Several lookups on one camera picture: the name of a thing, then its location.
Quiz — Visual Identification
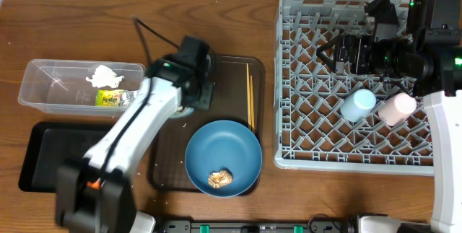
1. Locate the light blue bowl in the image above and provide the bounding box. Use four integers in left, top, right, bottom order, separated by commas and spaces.
170, 107, 194, 119

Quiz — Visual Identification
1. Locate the light blue cup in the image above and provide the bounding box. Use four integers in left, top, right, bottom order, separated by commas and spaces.
340, 89, 376, 123

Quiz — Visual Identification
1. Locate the pink cup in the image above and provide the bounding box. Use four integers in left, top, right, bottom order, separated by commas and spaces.
378, 92, 417, 126

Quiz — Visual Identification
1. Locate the yellow green snack wrapper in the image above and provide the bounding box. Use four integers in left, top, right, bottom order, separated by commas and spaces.
95, 89, 138, 107

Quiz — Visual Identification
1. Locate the white tissue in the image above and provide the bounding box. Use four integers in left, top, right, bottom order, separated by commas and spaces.
85, 65, 124, 89

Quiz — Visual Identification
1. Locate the orange carrot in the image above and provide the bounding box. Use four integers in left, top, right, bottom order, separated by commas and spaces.
87, 179, 101, 190

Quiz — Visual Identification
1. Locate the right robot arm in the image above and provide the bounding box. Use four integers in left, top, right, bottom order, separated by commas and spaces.
316, 0, 461, 232

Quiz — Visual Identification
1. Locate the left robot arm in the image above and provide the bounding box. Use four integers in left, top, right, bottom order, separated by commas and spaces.
55, 53, 214, 232

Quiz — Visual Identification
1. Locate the grey dishwasher rack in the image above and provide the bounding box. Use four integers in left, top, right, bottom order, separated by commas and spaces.
273, 0, 434, 176

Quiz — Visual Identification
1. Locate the brown serving tray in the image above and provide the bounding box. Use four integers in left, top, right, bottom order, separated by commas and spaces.
147, 55, 265, 193

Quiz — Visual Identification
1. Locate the wooden chopstick left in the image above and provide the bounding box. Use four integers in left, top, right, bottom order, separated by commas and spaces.
246, 63, 252, 131

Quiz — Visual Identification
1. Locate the wooden chopstick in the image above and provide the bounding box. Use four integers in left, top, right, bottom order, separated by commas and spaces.
246, 63, 252, 131
250, 75, 256, 133

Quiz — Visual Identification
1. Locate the wooden chopstick right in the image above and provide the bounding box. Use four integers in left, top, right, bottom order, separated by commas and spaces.
250, 75, 256, 133

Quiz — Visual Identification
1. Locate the large blue plate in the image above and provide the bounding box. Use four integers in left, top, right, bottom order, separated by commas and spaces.
185, 120, 263, 198

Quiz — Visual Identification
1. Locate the brown food scrap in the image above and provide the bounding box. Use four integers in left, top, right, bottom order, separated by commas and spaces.
208, 170, 233, 188

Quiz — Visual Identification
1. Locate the clear plastic bin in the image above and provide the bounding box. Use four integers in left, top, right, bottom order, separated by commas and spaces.
18, 59, 145, 117

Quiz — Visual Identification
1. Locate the black plastic tray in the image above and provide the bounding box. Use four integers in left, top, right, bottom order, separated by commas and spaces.
18, 122, 112, 193

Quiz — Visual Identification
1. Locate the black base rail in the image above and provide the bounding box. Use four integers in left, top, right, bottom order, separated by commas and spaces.
154, 218, 358, 233

